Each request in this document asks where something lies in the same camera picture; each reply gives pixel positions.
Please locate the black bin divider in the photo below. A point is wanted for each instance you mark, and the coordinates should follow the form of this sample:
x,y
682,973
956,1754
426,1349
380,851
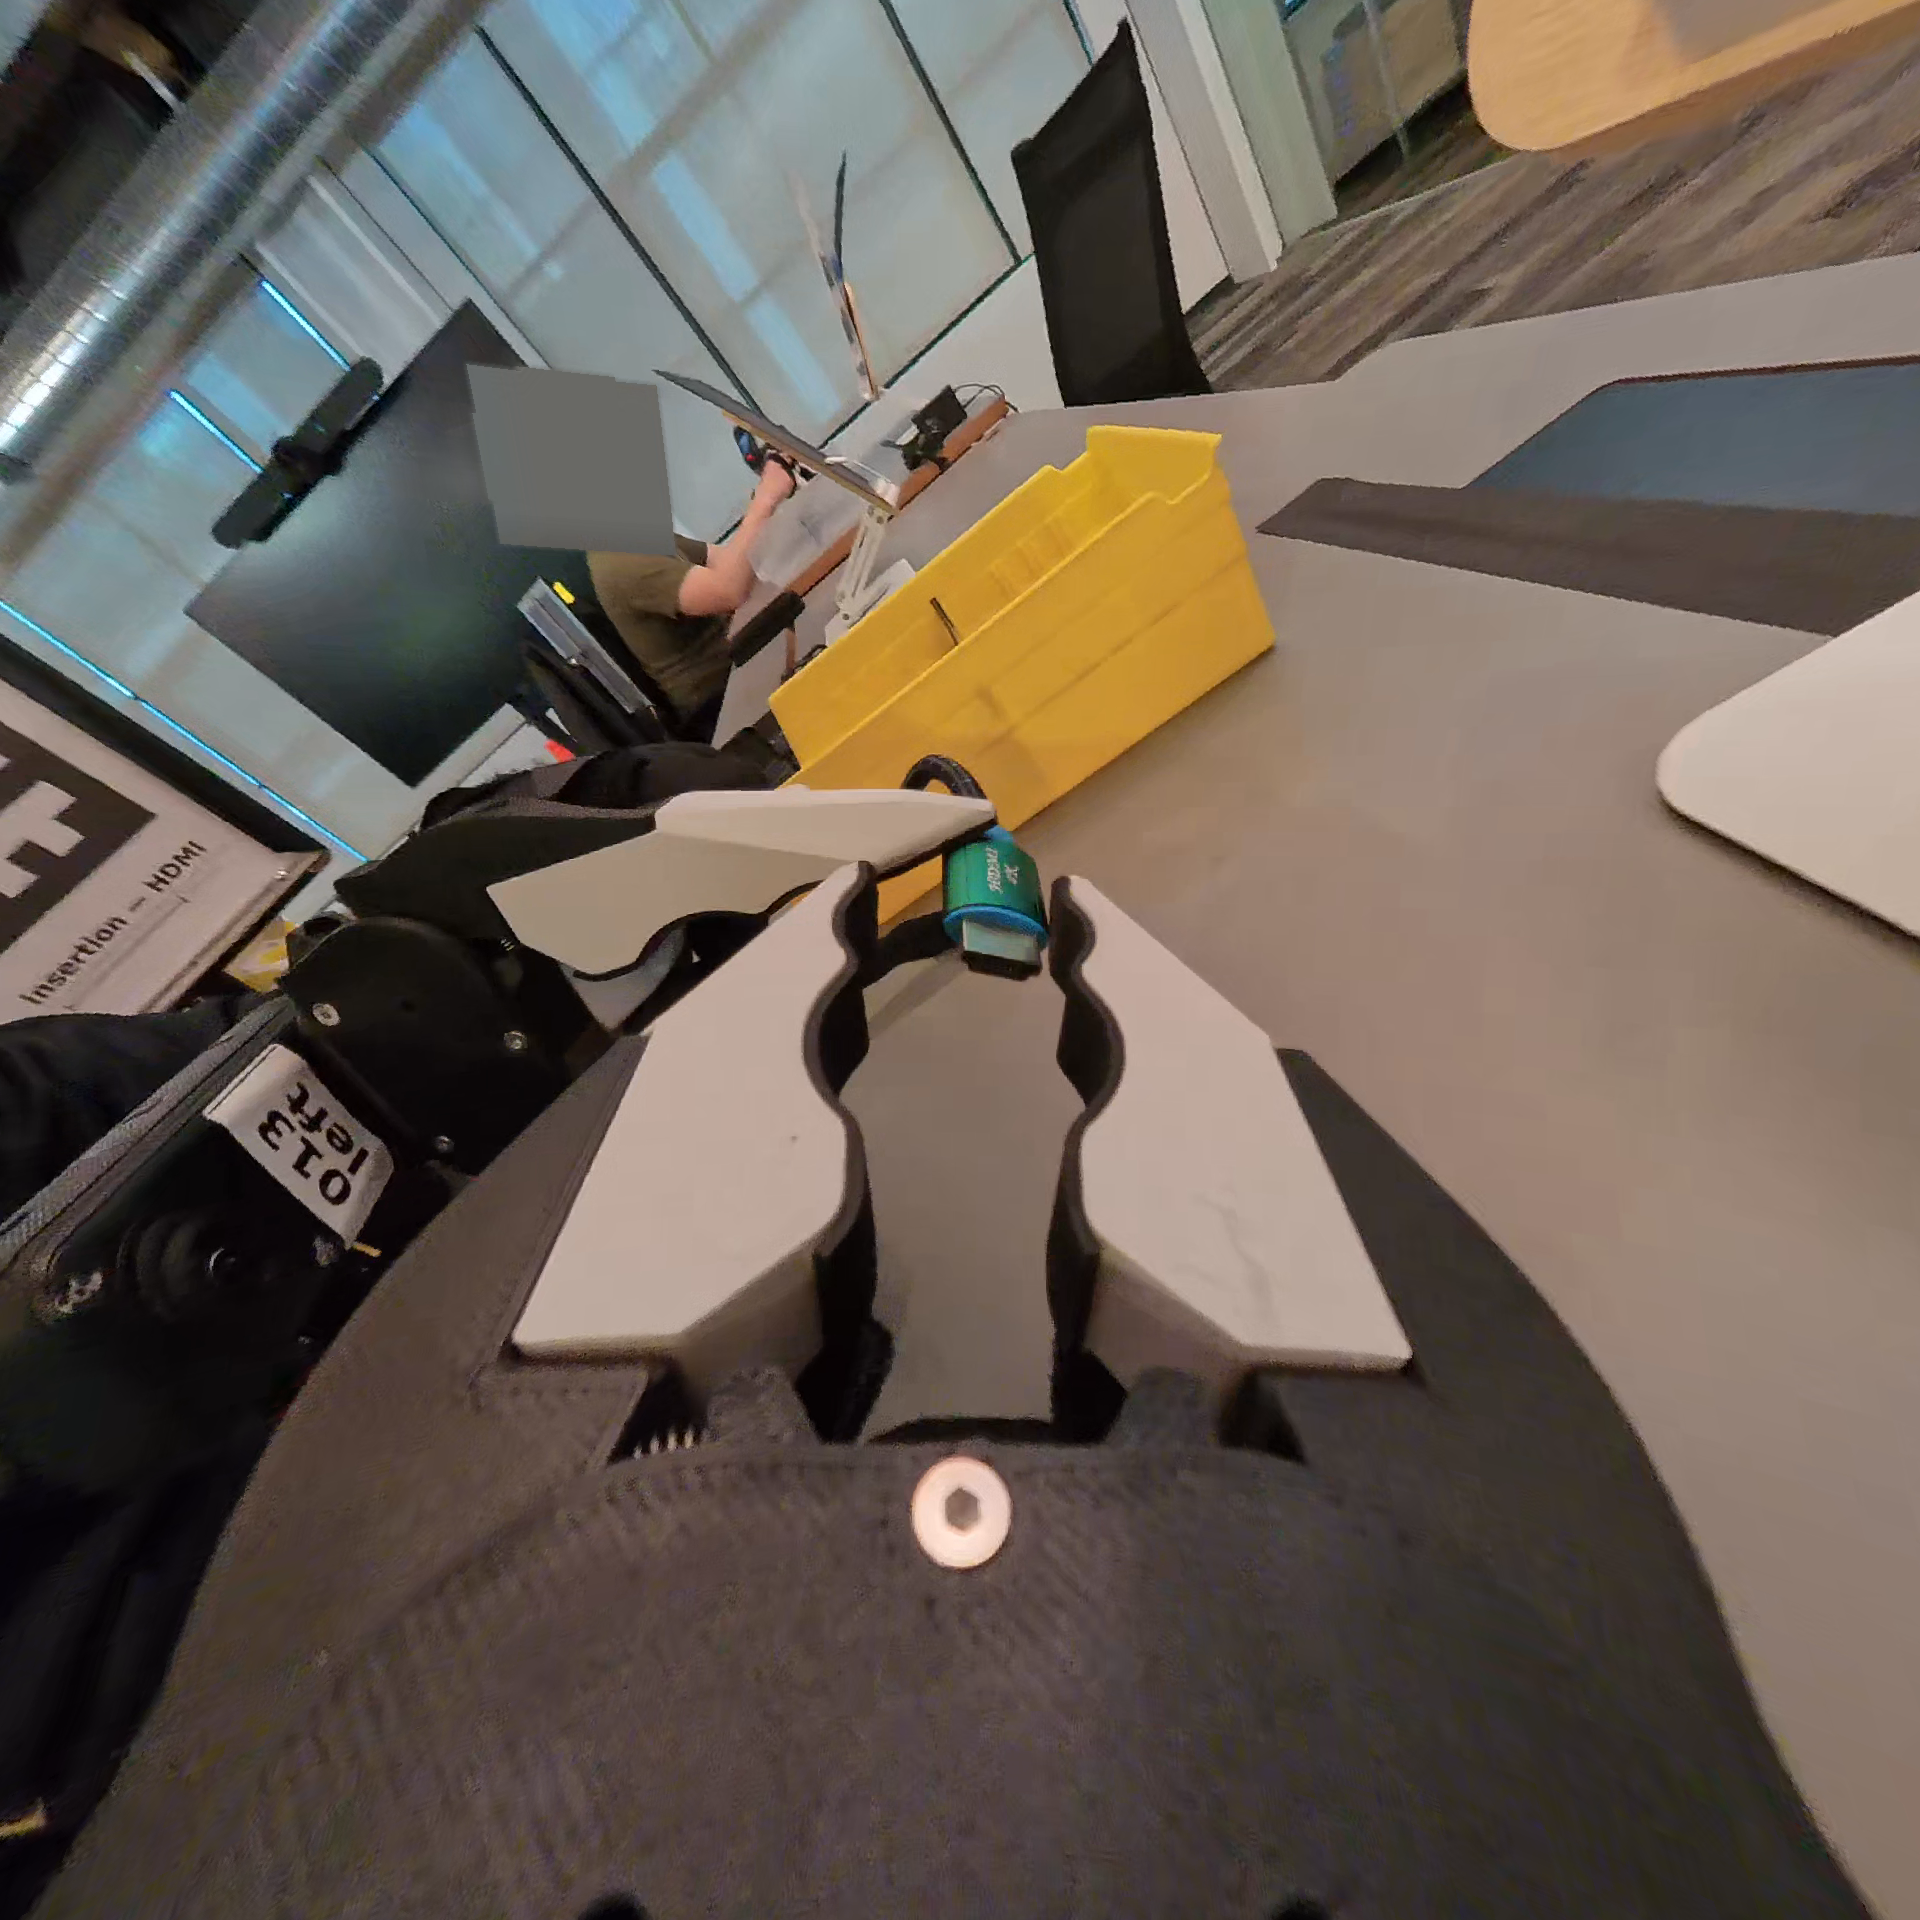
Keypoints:
x,y
948,622

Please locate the black wall display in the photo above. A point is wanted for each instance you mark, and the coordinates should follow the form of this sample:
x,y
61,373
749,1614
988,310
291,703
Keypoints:
x,y
374,628

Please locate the white metal board stand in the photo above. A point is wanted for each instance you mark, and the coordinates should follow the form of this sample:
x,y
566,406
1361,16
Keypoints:
x,y
1803,752
869,579

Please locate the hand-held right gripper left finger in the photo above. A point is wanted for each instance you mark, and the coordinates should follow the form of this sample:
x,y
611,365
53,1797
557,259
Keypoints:
x,y
695,1201

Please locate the person's left hand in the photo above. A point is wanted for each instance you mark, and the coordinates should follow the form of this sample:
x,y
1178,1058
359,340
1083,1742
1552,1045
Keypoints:
x,y
630,773

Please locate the silver ventilation duct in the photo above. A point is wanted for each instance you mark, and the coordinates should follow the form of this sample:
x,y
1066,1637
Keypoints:
x,y
195,228

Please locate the yellow plastic bin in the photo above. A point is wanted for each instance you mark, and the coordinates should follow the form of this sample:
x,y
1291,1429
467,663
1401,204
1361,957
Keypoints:
x,y
1051,676

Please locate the person's left forearm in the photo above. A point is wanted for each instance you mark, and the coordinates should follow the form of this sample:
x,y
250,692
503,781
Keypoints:
x,y
90,1080

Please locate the black mesh chair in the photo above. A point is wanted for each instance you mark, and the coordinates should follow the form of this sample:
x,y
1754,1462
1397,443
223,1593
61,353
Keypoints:
x,y
1111,228

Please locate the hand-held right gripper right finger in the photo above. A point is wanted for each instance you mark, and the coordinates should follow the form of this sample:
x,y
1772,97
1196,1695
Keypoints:
x,y
1233,1201

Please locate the white printed sign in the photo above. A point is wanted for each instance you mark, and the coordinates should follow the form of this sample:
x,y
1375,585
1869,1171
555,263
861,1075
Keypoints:
x,y
120,898

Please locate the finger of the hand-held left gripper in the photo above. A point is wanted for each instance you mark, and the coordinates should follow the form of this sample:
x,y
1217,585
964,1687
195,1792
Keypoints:
x,y
841,823
644,895

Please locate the black video bar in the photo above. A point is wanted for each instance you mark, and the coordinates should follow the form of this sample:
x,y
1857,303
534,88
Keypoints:
x,y
291,460

